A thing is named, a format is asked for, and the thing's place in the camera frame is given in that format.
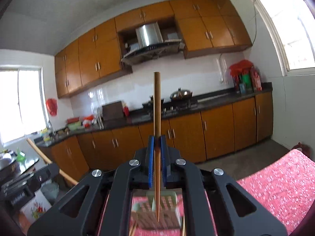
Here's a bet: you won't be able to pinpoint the wooden chopstick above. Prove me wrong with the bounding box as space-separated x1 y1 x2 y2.
153 72 161 222
26 138 79 185

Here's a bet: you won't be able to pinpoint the left kitchen window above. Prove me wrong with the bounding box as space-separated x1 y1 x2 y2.
1 67 47 146

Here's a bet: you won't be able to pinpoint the kitchen window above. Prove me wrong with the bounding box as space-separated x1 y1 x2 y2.
252 0 314 76
1 67 47 146

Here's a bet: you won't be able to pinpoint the right kitchen window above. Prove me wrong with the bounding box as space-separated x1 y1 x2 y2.
252 0 314 76

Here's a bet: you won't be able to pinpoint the black stone countertop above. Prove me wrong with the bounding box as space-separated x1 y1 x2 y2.
34 82 273 148

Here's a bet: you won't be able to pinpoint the grey waste bin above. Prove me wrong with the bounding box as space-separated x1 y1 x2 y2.
41 182 59 204

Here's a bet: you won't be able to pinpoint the black gas stove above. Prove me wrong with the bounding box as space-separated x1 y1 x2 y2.
142 96 197 117

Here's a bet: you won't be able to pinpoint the small red bottle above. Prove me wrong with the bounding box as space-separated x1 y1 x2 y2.
123 105 129 117

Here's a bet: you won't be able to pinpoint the dark wooden cutting board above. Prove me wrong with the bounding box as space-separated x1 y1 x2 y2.
101 101 124 121

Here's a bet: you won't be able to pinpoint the wok with steel lid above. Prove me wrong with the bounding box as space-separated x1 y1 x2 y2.
170 88 193 101

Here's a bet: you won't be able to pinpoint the beige perforated utensil holder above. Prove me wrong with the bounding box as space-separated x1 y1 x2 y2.
130 190 184 234

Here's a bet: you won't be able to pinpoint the orange lower base cabinets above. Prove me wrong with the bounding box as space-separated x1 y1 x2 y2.
51 92 273 180

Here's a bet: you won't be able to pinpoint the green plastic basin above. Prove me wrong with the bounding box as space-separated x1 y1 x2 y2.
67 120 82 131

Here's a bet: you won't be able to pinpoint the steel range hood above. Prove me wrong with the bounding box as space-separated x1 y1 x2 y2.
119 19 185 66

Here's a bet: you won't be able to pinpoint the red condiment bottles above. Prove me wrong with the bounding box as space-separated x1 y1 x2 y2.
250 67 262 92

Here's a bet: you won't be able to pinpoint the red plastic bag on counter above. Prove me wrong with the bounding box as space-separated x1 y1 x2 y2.
229 59 254 77

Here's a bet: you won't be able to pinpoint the pink floral tablecloth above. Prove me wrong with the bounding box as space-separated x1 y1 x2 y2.
96 148 315 236

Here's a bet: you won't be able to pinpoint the red bag hanging on wall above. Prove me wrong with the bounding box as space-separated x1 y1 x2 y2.
45 98 58 117

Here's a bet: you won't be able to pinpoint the orange upper wall cabinets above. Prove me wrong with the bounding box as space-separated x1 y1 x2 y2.
55 0 252 98

